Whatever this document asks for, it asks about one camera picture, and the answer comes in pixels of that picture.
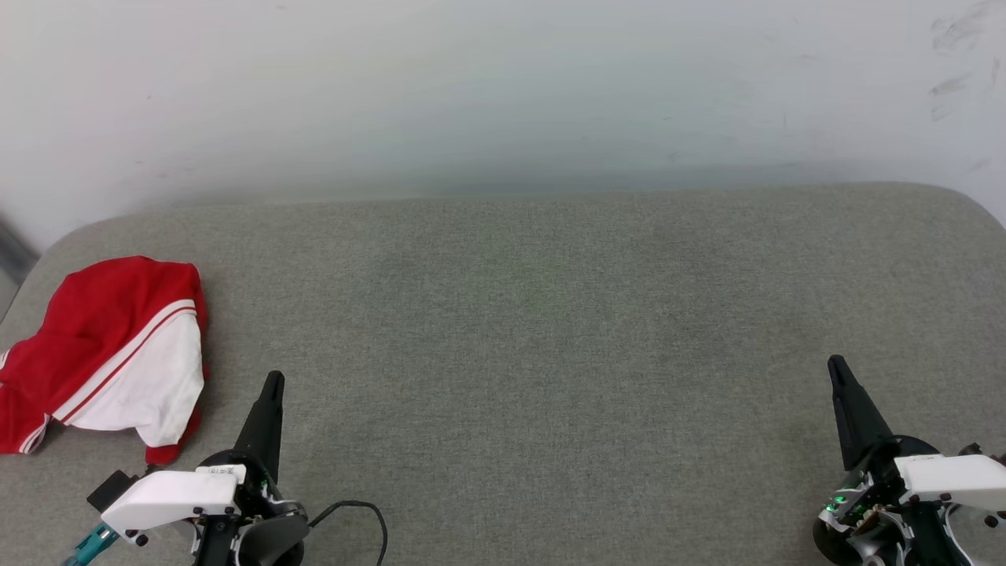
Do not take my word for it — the grey fabric sofa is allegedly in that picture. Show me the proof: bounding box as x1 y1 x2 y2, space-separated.
0 182 1006 566

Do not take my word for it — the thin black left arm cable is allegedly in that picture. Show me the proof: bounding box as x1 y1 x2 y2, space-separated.
308 500 390 566

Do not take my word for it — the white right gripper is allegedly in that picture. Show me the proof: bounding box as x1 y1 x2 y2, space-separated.
821 355 1006 521

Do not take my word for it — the dark grey wall skirting strip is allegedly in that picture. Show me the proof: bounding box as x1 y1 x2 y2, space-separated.
0 214 40 288

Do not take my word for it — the red and white basketball jersey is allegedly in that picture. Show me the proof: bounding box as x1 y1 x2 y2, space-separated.
0 255 209 465

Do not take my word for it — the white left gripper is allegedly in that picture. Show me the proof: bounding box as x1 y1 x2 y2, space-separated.
101 371 309 545

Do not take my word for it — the teal left camera connector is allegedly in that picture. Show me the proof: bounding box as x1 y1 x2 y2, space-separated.
63 524 120 566

